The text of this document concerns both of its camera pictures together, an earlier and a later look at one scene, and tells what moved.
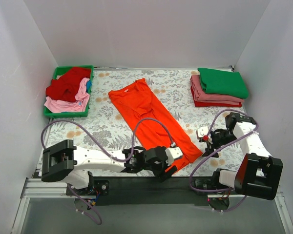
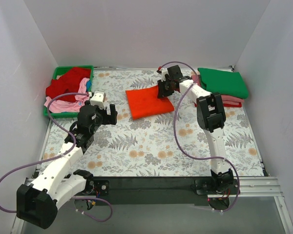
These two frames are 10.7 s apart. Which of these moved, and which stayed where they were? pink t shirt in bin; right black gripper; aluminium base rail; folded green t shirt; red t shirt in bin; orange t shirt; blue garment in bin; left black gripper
Moved: left black gripper; orange t shirt; right black gripper
Stayed: pink t shirt in bin; folded green t shirt; red t shirt in bin; blue garment in bin; aluminium base rail
